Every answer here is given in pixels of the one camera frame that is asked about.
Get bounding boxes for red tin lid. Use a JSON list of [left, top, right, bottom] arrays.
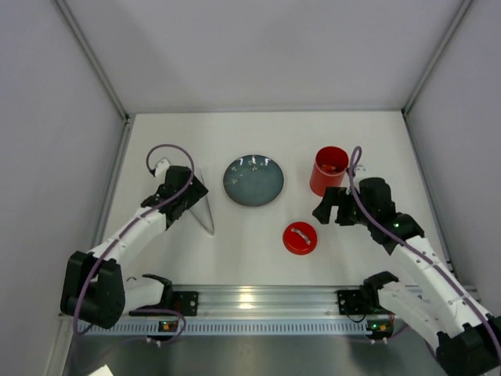
[[283, 221, 318, 255]]

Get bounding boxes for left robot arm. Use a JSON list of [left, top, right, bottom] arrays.
[[59, 165, 208, 329]]

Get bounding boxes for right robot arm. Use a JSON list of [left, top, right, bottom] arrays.
[[313, 178, 500, 375]]

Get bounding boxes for red cylindrical tin container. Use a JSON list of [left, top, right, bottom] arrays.
[[309, 146, 349, 197]]

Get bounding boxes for blue ceramic plate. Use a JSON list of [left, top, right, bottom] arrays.
[[222, 154, 285, 208]]

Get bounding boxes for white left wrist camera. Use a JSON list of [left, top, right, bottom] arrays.
[[150, 157, 171, 179]]

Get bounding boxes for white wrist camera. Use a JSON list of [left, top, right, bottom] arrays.
[[150, 157, 171, 179], [347, 165, 367, 179]]

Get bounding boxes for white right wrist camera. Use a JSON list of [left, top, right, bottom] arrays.
[[347, 165, 367, 179]]

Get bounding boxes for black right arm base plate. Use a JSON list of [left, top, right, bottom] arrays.
[[337, 289, 378, 316]]

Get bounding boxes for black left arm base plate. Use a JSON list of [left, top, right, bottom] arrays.
[[129, 291, 199, 316]]

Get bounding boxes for aluminium mounting rail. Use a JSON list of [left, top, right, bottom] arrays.
[[58, 284, 485, 320]]

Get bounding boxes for left aluminium frame post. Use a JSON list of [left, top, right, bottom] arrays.
[[52, 0, 130, 122]]

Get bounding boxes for aluminium frame post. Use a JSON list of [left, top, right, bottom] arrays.
[[401, 0, 477, 120], [52, 0, 130, 122]]

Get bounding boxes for grey slotted cable duct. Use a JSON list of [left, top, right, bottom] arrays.
[[87, 319, 394, 336]]

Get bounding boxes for right aluminium frame post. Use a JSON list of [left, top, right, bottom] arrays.
[[401, 0, 477, 120]]

